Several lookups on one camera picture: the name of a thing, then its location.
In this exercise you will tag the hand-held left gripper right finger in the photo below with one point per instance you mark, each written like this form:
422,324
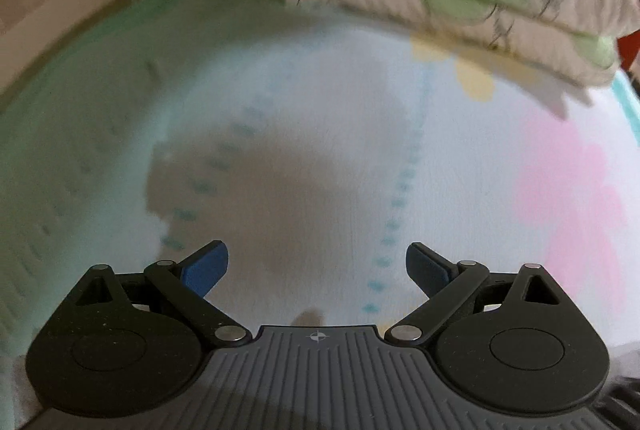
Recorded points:
430,267

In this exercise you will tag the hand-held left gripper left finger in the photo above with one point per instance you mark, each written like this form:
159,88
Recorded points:
205,267

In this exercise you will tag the red bed post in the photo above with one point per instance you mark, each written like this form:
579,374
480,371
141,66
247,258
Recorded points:
631,54

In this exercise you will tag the pastel printed bed sheet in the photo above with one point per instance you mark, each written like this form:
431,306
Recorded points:
300,134

